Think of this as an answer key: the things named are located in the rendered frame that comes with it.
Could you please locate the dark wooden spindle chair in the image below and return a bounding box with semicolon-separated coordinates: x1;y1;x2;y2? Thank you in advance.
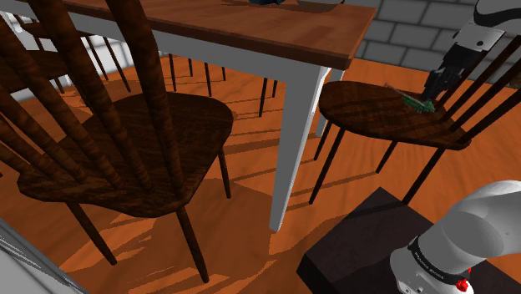
0;0;235;284
168;53;228;99
308;34;521;205
0;13;132;95
258;76;279;119

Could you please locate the wooden table with white legs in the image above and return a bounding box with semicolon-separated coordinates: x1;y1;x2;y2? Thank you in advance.
0;0;379;234

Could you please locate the green bristle brush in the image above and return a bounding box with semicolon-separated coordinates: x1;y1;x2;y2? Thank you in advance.
383;83;437;114

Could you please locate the dark robot stand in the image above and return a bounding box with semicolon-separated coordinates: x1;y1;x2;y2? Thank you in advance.
296;186;521;294

